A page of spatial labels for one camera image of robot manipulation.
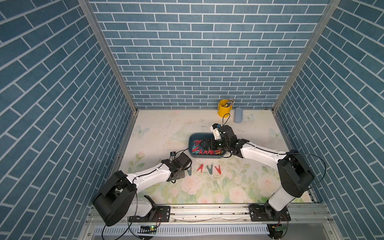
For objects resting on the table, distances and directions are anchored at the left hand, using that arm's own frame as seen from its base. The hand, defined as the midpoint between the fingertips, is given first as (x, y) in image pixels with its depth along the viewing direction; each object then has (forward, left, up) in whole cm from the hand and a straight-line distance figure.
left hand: (181, 174), depth 87 cm
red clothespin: (+4, -11, +1) cm, 12 cm away
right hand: (+14, -14, +12) cm, 23 cm away
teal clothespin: (+2, -5, 0) cm, 5 cm away
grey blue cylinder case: (+47, -42, +3) cm, 63 cm away
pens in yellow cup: (+45, -32, +17) cm, 58 cm away
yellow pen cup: (+47, -30, +6) cm, 56 cm away
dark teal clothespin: (+2, -17, 0) cm, 17 cm away
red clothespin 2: (+3, -22, +1) cm, 22 cm away
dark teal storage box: (+15, -8, +1) cm, 17 cm away
